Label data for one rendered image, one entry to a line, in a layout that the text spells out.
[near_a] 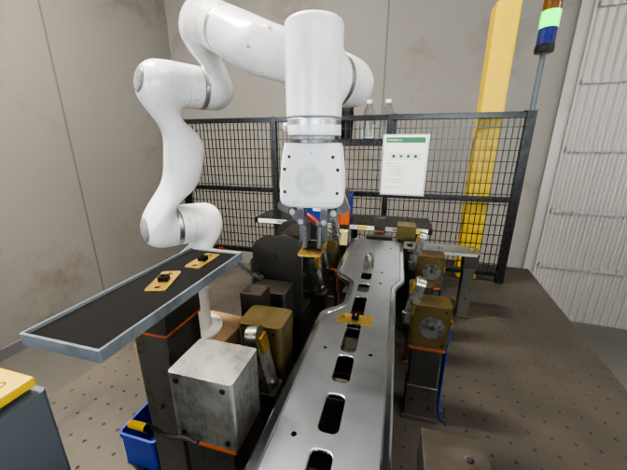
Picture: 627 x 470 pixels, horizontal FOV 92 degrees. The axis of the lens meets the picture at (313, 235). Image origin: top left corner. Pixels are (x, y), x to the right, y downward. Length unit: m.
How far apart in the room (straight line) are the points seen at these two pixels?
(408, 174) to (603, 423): 1.15
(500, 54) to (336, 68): 1.36
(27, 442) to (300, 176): 0.45
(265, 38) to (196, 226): 0.57
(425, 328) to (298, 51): 0.64
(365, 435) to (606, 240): 2.81
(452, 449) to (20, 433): 0.51
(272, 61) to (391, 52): 2.37
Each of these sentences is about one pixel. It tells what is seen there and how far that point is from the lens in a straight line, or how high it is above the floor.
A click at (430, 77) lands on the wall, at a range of 2.86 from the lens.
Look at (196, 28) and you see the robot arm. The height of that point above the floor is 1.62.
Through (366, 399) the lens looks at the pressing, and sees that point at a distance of 0.58.
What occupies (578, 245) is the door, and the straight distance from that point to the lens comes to 3.11.
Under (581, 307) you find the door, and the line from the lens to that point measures 3.32.
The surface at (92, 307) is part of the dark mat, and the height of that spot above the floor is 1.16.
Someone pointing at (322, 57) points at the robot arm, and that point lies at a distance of 0.46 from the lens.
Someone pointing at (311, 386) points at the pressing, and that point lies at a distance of 0.59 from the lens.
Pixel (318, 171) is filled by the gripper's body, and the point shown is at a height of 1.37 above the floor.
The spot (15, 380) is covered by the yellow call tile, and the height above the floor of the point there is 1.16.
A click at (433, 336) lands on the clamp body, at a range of 0.82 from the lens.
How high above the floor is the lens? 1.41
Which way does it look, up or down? 17 degrees down
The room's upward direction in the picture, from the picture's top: straight up
